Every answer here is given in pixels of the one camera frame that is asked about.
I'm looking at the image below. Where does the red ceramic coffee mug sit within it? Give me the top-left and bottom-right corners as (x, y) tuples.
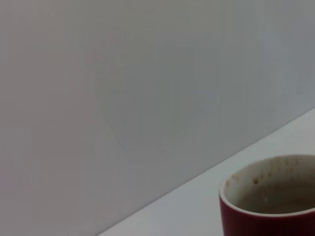
(219, 154), (315, 236)

